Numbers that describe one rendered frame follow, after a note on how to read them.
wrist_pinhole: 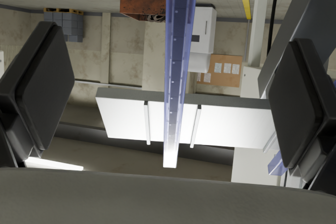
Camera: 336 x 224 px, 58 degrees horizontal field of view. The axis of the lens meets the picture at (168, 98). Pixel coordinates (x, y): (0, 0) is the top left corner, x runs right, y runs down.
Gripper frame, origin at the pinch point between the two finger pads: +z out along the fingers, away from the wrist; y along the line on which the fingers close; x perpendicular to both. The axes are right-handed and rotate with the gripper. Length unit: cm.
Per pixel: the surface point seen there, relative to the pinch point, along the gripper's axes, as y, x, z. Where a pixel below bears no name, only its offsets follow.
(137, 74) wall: -130, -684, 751
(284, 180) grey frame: 23, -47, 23
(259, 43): 26, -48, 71
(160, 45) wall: -51, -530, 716
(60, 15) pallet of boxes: -385, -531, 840
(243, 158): 23, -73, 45
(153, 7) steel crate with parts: -28, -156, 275
